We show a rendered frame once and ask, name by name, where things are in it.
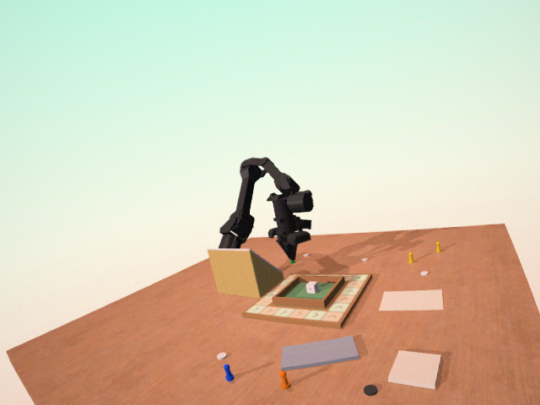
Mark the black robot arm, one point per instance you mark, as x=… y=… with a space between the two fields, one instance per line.
x=291 y=201

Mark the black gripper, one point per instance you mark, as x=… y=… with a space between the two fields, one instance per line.
x=288 y=239

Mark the blue pawn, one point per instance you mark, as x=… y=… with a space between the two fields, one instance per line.
x=229 y=376

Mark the dark grey flat disc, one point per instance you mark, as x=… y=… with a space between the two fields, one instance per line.
x=370 y=390

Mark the white die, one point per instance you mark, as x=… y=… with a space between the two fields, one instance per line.
x=312 y=287

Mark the pale pink flat card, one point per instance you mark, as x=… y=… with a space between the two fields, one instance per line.
x=412 y=300

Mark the orange pawn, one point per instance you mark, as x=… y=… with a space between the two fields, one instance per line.
x=286 y=383

